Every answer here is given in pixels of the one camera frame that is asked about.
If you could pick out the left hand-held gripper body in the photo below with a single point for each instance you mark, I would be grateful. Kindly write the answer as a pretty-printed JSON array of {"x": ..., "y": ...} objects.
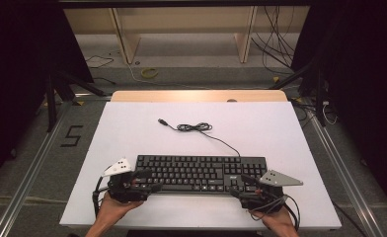
[{"x": 125, "y": 192}]

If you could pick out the person's right hand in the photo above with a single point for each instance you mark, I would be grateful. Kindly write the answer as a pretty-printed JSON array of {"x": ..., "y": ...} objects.
[{"x": 275, "y": 220}]

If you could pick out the wooden table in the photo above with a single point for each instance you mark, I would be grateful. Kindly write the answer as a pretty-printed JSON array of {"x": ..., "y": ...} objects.
[{"x": 181, "y": 96}]

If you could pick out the light wooden shelf unit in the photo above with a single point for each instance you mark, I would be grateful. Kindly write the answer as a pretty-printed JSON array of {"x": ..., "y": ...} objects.
[{"x": 188, "y": 19}]

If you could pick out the white board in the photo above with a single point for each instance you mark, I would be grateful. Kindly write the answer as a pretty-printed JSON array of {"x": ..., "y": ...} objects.
[{"x": 264, "y": 138}]

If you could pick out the person's left hand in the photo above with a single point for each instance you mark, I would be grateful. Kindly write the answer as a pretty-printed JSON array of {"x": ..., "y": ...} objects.
[{"x": 116, "y": 209}]

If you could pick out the yellow tape roll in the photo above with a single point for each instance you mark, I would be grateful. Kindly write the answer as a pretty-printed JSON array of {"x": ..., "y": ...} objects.
[{"x": 148, "y": 73}]

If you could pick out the black curtain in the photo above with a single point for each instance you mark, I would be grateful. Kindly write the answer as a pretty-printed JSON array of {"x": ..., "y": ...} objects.
[
  {"x": 362, "y": 82},
  {"x": 17, "y": 65}
]

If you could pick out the aluminium floor rail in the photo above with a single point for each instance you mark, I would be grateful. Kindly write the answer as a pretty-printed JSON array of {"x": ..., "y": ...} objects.
[
  {"x": 343, "y": 171},
  {"x": 30, "y": 171}
]

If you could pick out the black computer keyboard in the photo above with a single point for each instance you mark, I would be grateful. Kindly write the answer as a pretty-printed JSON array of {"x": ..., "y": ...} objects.
[{"x": 188, "y": 171}]

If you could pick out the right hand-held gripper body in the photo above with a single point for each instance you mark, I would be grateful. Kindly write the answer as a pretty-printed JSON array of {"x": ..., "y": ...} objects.
[{"x": 267, "y": 197}]

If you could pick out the black metal stand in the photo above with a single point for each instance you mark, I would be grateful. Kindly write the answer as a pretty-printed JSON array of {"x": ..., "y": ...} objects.
[
  {"x": 51, "y": 105},
  {"x": 320, "y": 98}
]

